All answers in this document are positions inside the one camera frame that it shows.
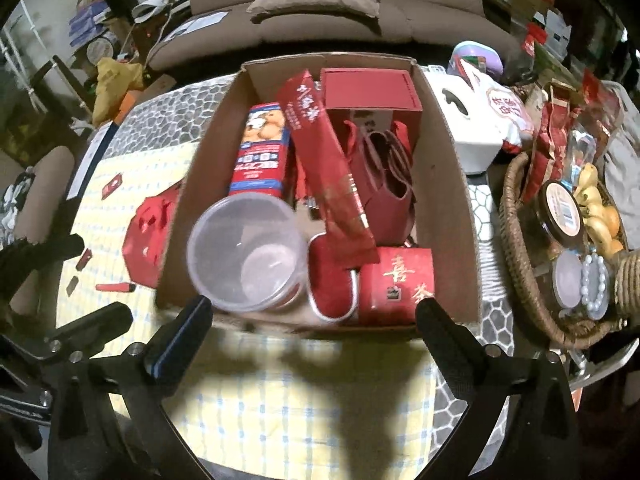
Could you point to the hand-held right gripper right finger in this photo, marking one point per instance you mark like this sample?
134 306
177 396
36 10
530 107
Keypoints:
447 342

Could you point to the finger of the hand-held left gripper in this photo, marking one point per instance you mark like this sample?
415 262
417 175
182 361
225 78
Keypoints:
45 252
100 322

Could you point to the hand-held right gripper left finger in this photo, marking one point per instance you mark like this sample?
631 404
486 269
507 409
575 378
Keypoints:
170 347

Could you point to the shiny red gift bag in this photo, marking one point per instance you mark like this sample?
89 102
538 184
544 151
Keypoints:
145 240

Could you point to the dark red leather bag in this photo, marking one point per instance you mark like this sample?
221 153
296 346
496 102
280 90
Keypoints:
385 200

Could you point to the brown cardboard box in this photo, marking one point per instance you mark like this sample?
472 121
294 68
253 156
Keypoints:
440 170

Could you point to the long red packet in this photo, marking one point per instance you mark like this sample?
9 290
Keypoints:
325 170

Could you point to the small red packet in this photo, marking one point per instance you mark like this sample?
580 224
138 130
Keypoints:
112 185
82 258

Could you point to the red lighter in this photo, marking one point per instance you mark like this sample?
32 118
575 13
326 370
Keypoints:
116 287

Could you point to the pile of white clothes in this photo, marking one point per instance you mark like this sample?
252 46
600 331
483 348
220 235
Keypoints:
12 200

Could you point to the red box with gold print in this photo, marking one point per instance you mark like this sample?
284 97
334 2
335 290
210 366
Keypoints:
395 285

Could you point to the white blue flat box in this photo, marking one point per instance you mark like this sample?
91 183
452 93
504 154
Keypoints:
95 155

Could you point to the large wicker basket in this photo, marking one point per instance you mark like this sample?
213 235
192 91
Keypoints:
520 260

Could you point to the yellow plaid cloth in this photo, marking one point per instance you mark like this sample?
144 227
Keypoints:
280 385

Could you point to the clear plastic container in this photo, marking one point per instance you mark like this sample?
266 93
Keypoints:
225 240

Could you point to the red metal-rimmed tin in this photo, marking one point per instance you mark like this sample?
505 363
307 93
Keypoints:
330 280

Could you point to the jar with clear lid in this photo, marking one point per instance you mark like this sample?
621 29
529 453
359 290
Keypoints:
567 280

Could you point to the orange box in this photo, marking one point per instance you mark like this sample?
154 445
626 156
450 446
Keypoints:
127 103

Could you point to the jar with brown lid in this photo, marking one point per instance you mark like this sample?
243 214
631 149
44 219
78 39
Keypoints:
560 210

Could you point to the yellow plastic bag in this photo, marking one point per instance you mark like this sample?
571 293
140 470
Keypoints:
115 85

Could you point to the small woven basket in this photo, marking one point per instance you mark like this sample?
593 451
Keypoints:
630 280

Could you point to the bunch of bananas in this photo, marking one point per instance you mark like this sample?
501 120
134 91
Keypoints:
592 200

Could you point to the orange fruit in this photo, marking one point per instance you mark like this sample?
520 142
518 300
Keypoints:
612 221

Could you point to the blue red biscuit box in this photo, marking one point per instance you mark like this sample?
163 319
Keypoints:
260 160

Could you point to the white tissue box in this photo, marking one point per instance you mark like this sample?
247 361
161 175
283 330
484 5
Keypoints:
470 135

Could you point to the blue white carton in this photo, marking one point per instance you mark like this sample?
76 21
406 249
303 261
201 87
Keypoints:
87 20

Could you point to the white red snack bag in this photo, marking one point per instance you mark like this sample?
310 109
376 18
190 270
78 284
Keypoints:
500 110

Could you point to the grey cloth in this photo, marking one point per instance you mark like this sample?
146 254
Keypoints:
622 165

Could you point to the red square box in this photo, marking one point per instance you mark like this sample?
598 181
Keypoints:
370 90

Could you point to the white visor cap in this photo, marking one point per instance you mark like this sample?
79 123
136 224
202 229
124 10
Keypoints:
150 8

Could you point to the white paper sheet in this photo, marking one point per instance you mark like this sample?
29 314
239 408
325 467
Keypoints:
197 24

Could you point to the purple lidded container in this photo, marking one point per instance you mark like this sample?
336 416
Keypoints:
475 55

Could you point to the brown sofa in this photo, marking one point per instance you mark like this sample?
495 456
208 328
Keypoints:
325 30

